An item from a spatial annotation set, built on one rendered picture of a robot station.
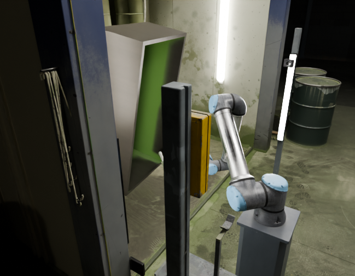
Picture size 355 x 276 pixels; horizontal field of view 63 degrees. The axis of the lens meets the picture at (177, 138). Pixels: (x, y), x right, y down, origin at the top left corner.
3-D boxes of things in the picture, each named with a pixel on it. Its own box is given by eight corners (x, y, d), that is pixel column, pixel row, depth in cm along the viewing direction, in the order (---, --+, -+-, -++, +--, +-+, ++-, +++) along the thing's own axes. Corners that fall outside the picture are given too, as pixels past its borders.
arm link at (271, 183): (290, 208, 167) (295, 183, 160) (263, 214, 163) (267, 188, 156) (275, 194, 181) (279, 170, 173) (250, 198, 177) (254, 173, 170)
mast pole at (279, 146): (269, 189, 311) (295, 28, 242) (271, 187, 315) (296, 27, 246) (274, 191, 309) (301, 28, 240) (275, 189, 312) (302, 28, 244)
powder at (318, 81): (295, 76, 422) (295, 75, 421) (336, 79, 406) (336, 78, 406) (297, 85, 375) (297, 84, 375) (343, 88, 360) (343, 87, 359)
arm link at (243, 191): (268, 205, 157) (233, 88, 183) (239, 211, 153) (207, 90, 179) (256, 210, 171) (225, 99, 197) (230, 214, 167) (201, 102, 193)
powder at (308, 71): (330, 72, 451) (330, 70, 451) (319, 78, 414) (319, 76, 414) (295, 67, 484) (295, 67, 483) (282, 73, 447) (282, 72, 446)
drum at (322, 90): (285, 130, 460) (294, 74, 423) (324, 134, 443) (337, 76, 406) (285, 145, 409) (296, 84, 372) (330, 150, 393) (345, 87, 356)
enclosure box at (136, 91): (91, 178, 238) (95, 27, 178) (133, 148, 286) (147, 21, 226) (126, 196, 227) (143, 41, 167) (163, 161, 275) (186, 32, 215)
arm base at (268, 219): (289, 213, 179) (291, 200, 175) (280, 231, 165) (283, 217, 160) (259, 202, 188) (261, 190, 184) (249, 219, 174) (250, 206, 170)
